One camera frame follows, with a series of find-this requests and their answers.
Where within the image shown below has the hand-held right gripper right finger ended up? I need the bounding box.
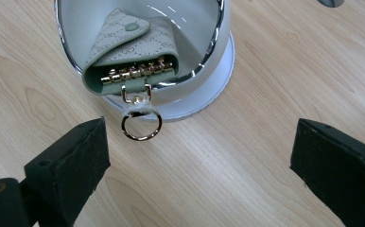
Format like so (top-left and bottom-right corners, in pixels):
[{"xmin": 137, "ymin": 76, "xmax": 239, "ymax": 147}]
[{"xmin": 289, "ymin": 117, "xmax": 365, "ymax": 227}]

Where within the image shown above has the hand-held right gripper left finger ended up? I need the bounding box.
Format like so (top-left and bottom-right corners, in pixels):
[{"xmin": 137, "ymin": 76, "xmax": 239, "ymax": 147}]
[{"xmin": 19, "ymin": 116, "xmax": 112, "ymax": 227}]

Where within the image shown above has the pale green patterned key case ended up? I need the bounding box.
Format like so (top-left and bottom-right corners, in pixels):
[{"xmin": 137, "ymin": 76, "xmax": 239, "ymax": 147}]
[{"xmin": 81, "ymin": 8, "xmax": 181, "ymax": 142}]

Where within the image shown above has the white round bowl chrome rim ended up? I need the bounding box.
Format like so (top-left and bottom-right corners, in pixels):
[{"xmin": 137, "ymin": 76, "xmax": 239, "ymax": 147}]
[{"xmin": 53, "ymin": 0, "xmax": 236, "ymax": 123}]

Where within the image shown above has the small grey-green object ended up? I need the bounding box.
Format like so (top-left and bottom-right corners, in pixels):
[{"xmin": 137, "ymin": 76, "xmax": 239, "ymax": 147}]
[{"xmin": 317, "ymin": 0, "xmax": 346, "ymax": 9}]

